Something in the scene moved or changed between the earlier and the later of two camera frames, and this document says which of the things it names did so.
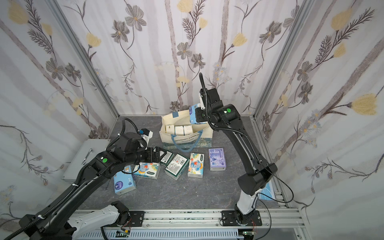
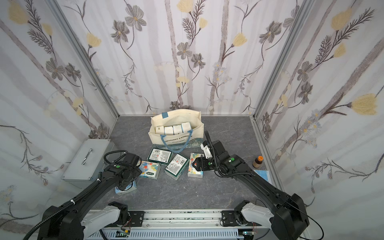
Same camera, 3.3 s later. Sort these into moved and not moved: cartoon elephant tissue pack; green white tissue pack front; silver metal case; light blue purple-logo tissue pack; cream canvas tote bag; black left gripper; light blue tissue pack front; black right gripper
Moved: black right gripper; light blue tissue pack front; cream canvas tote bag; black left gripper; light blue purple-logo tissue pack
Not moved: silver metal case; cartoon elephant tissue pack; green white tissue pack front
